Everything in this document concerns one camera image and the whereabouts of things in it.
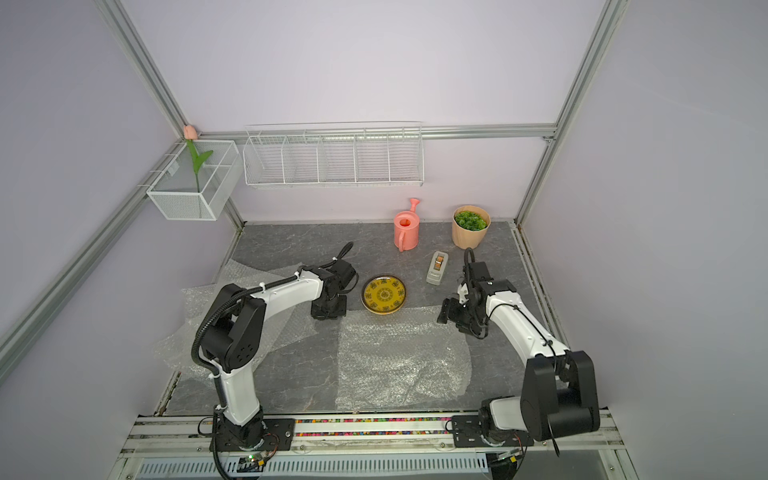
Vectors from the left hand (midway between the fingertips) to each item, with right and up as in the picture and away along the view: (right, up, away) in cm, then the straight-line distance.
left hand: (334, 316), depth 93 cm
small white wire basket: (-47, +46, +9) cm, 66 cm away
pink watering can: (+23, +29, +12) cm, 39 cm away
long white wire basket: (-1, +53, +6) cm, 53 cm away
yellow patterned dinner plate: (+15, +6, +6) cm, 17 cm away
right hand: (+35, 0, -7) cm, 36 cm away
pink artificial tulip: (-42, +49, -1) cm, 64 cm away
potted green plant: (+45, +29, +10) cm, 55 cm away
